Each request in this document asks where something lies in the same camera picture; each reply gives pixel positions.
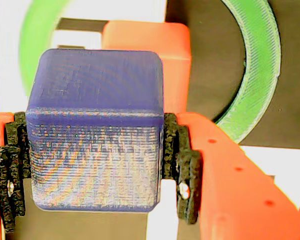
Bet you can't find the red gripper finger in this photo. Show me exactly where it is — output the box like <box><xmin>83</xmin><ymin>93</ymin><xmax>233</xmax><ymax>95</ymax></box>
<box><xmin>0</xmin><ymin>111</ymin><xmax>32</xmax><ymax>240</ymax></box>
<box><xmin>161</xmin><ymin>111</ymin><xmax>300</xmax><ymax>240</ymax></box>

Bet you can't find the blue cube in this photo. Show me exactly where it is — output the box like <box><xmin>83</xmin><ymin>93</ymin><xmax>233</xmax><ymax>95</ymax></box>
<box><xmin>24</xmin><ymin>48</ymin><xmax>165</xmax><ymax>213</ymax></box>

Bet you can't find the red cube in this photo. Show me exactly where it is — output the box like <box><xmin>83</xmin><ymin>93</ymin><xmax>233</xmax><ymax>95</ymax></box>
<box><xmin>101</xmin><ymin>20</ymin><xmax>193</xmax><ymax>118</ymax></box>

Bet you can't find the black white marker checkerboard mat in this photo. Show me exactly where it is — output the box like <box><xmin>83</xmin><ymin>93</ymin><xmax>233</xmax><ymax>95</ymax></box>
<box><xmin>0</xmin><ymin>0</ymin><xmax>300</xmax><ymax>240</ymax></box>

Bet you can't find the green plastic ring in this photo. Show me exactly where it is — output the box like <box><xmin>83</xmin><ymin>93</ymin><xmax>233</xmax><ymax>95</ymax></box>
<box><xmin>18</xmin><ymin>0</ymin><xmax>283</xmax><ymax>145</ymax></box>

